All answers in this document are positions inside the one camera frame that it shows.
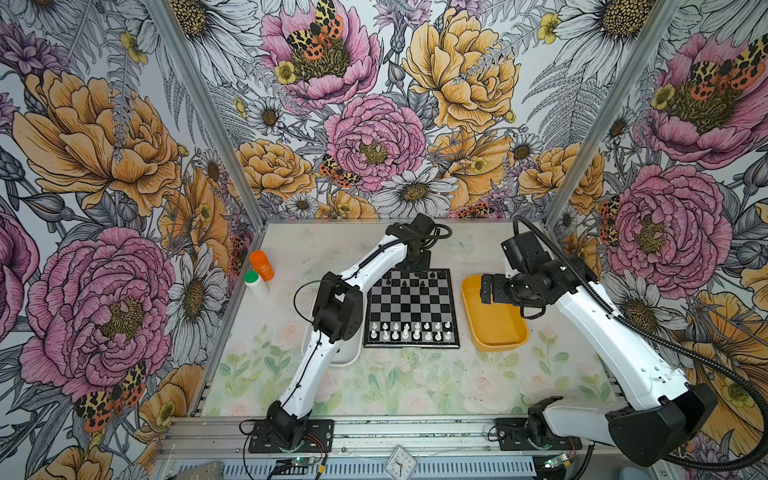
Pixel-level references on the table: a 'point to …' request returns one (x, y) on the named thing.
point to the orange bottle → (262, 264)
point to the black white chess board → (411, 310)
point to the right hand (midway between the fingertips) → (502, 304)
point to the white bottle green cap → (255, 283)
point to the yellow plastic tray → (495, 326)
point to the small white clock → (401, 464)
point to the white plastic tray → (349, 348)
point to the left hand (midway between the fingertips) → (416, 274)
